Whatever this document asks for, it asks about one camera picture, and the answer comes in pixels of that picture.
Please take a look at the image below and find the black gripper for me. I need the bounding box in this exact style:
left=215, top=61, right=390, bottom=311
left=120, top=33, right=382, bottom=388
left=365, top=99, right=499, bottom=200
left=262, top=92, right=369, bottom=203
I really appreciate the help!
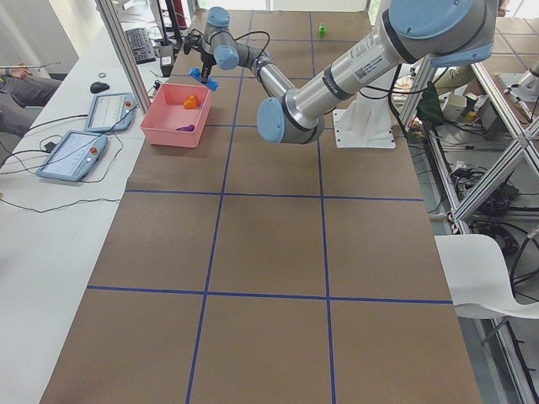
left=200, top=50, right=216, bottom=82

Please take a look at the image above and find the long blue block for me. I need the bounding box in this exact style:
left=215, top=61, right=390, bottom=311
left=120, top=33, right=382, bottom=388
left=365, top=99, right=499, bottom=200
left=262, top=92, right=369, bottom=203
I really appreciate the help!
left=189, top=67, right=219, bottom=92

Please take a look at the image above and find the orange block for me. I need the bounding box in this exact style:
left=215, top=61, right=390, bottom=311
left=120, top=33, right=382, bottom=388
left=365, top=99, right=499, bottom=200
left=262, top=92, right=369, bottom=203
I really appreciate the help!
left=183, top=94, right=200, bottom=109

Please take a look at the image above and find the purple long block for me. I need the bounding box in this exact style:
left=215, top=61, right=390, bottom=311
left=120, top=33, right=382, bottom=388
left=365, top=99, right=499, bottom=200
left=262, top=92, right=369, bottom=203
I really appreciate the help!
left=177, top=125, right=195, bottom=132

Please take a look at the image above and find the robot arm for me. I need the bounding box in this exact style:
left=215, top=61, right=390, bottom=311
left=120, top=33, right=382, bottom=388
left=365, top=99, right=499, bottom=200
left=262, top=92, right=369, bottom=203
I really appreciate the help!
left=201, top=1, right=498, bottom=144

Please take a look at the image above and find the pink plastic box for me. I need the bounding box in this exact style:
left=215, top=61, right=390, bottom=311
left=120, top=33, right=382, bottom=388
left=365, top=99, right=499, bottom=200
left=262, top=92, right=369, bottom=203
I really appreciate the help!
left=141, top=82, right=211, bottom=148

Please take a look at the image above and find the black keyboard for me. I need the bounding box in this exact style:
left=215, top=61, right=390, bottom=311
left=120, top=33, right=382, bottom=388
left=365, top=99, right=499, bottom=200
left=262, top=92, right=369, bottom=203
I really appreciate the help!
left=124, top=28, right=156, bottom=65

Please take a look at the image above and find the far blue teach pendant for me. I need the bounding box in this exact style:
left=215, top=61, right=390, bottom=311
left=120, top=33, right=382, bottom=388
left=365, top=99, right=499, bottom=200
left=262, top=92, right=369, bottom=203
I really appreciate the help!
left=85, top=93, right=137, bottom=133

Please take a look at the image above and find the blue teach pendant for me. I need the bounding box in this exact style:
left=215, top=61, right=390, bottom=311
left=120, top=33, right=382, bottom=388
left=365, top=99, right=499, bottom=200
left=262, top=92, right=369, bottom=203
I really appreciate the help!
left=36, top=130, right=109, bottom=182
left=85, top=93, right=137, bottom=133

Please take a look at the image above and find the black computer mouse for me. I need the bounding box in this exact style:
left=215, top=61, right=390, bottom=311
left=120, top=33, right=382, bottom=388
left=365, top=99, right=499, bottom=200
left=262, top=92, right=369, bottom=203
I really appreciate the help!
left=89, top=82, right=109, bottom=94

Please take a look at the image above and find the near blue teach pendant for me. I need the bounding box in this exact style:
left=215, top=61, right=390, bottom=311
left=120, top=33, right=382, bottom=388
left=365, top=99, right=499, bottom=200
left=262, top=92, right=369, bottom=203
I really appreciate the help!
left=36, top=130, right=109, bottom=182

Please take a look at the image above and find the seated person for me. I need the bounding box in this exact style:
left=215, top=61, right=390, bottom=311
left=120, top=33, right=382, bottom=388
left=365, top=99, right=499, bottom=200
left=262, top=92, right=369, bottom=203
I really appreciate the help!
left=1, top=64, right=61, bottom=137

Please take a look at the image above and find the white paper sheet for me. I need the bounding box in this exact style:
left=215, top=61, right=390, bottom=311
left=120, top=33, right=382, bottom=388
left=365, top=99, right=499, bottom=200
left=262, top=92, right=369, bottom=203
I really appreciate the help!
left=435, top=234, right=538, bottom=320

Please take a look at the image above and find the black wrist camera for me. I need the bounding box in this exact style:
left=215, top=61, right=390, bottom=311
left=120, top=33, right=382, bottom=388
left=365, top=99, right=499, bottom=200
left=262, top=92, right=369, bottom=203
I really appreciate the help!
left=183, top=29, right=203, bottom=55

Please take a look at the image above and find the aluminium frame post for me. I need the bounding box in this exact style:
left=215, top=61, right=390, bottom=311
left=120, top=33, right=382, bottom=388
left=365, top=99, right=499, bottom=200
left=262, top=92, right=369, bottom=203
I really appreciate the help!
left=95, top=0, right=150, bottom=114

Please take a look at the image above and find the black pendant cable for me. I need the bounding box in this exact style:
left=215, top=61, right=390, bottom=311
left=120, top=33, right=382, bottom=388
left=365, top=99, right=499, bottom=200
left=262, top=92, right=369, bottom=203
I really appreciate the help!
left=0, top=104, right=140, bottom=213

